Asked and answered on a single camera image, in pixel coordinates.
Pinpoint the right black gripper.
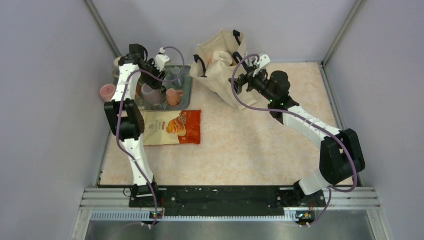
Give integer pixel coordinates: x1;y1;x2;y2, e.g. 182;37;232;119
228;66;276;103

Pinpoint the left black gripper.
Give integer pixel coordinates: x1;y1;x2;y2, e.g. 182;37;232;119
140;59;167;90

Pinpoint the lilac mug black handle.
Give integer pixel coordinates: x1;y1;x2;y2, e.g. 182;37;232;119
141;84;163;106

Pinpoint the beige canvas tote bag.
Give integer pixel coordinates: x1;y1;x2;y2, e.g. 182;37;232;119
189;30;248;112

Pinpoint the salmon pink mug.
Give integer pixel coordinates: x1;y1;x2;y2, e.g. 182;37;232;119
166;88;185;107

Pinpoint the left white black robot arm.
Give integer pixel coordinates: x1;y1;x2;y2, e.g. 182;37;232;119
104;44;170;207

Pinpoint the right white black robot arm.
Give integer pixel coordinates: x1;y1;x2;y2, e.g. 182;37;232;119
228;66;366;206

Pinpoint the floral blue serving tray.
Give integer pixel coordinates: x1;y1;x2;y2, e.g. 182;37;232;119
135;65;193;111

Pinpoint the pink cup off tray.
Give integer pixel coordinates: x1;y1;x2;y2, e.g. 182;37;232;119
99;84;116;103

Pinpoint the cassava chips bag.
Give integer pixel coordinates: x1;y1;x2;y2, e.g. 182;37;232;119
143;110;202;146

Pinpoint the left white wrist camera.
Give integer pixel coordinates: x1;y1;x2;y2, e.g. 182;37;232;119
154;47;171;72

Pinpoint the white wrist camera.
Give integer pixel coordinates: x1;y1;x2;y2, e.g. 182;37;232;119
154;47;171;72
253;52;271;77

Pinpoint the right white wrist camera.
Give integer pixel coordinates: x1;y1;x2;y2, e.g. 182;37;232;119
253;52;271;77

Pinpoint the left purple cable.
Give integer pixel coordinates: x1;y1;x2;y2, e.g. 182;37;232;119
114;46;186;229

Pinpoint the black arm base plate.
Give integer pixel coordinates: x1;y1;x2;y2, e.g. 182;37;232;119
129;185;326;217

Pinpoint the aluminium frame rail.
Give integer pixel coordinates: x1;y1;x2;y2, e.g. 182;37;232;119
80;186;381;222

